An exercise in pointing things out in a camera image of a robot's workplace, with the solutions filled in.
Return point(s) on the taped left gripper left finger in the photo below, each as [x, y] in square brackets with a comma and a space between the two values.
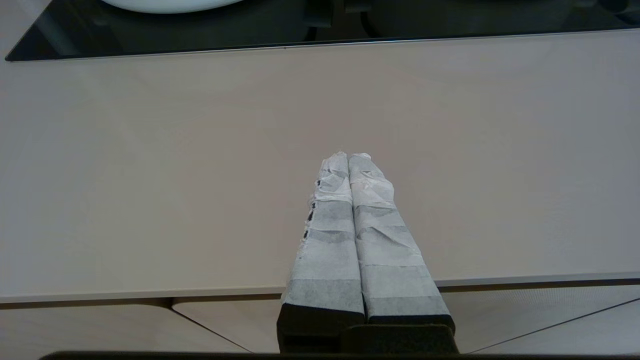
[330, 260]

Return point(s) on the black left induction plate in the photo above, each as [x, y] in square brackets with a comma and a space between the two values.
[210, 32]

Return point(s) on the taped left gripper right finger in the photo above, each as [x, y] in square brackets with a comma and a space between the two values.
[390, 260]

